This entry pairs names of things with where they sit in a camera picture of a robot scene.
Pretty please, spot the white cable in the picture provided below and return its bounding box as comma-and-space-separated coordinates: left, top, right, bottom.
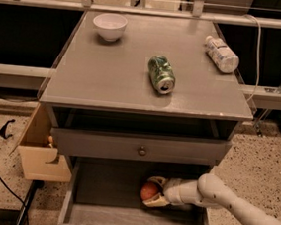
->
234, 14, 266, 104

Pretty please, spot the white ceramic bowl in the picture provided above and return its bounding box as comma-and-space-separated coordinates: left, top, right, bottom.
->
93, 13, 128, 41

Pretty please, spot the red apple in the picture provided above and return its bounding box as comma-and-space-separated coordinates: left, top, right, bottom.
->
140, 182, 159, 200

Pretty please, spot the green soda can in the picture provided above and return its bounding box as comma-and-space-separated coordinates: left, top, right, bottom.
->
147, 56, 175, 95

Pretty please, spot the grey open middle drawer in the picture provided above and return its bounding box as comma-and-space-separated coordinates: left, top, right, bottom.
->
57, 157, 209, 225

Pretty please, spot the black cable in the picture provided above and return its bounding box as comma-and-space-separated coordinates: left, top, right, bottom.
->
0, 157, 37, 225

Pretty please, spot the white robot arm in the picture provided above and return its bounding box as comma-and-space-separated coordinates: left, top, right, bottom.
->
140, 173, 281, 225

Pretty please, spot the clear plastic water bottle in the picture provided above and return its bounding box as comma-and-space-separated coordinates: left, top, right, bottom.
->
205, 36, 239, 74

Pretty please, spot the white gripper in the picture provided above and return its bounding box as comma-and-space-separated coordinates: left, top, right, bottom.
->
142, 175, 183, 208

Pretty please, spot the grey top drawer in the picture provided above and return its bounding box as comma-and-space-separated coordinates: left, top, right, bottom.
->
51, 128, 231, 166

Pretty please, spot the black clamp tool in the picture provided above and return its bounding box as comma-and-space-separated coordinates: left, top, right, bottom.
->
0, 119, 15, 140

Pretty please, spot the grey drawer cabinet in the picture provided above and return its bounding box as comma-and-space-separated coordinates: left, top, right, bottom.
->
27, 5, 263, 225

